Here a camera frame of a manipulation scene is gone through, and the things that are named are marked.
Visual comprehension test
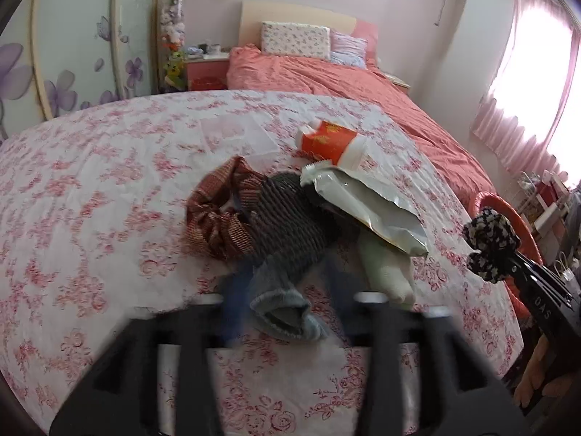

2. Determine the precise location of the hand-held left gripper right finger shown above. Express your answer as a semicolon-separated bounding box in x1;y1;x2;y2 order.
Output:
323;266;533;436

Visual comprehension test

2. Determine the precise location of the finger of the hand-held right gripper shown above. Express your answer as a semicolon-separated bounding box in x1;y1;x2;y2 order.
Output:
512;253;575;304

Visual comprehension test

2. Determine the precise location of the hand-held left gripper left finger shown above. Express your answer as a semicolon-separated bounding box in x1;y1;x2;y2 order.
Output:
49;272;251;436

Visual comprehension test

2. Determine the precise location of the black white floral scrunchie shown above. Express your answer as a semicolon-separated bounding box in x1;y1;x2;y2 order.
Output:
462;206;522;283

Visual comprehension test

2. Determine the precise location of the red plastic basket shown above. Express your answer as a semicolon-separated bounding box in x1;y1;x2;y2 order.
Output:
469;192;545;328

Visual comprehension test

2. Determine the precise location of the person's right hand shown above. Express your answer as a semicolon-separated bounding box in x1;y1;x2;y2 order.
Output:
514;336;553;408

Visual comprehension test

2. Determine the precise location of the pale green sock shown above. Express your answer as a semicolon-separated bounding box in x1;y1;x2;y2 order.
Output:
356;231;416;305

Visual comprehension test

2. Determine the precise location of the grey blue sock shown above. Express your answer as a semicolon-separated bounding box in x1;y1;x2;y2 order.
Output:
247;254;330;341

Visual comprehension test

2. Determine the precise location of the brown plaid scrunchie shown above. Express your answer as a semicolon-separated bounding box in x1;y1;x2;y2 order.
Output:
184;156;268;262

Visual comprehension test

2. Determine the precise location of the silver snack bag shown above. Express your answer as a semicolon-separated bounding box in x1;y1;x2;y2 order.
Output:
300;159;430;257

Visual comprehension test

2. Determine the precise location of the dark striped sock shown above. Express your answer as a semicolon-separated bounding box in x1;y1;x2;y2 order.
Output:
247;173;339;278

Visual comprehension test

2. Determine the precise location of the pink curtain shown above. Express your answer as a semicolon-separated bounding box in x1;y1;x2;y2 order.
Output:
472;0;581;191

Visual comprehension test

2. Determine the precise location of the pink floral tablecloth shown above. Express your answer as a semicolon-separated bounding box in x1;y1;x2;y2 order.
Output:
0;88;523;436

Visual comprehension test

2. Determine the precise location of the bed with coral duvet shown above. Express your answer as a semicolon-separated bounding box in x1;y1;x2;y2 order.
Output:
226;44;497;210

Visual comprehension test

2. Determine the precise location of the green plush toy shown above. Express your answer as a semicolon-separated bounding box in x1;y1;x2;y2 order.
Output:
163;51;187;92

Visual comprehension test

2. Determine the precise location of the pink striped pillow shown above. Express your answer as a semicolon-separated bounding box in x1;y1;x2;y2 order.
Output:
330;31;369;70

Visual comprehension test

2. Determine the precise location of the floral pillow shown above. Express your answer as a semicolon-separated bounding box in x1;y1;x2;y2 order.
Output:
260;21;332;61

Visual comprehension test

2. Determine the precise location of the clear shelf of plush toys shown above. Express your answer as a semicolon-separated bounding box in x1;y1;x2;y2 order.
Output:
159;0;188;55

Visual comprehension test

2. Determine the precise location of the flower print sliding wardrobe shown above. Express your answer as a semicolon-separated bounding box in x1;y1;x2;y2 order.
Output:
0;0;164;141

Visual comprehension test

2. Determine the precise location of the beige pink headboard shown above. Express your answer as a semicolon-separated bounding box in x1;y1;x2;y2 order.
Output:
238;0;379;60

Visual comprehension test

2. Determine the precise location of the air conditioner cord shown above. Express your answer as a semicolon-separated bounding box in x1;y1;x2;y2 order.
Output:
435;0;468;28

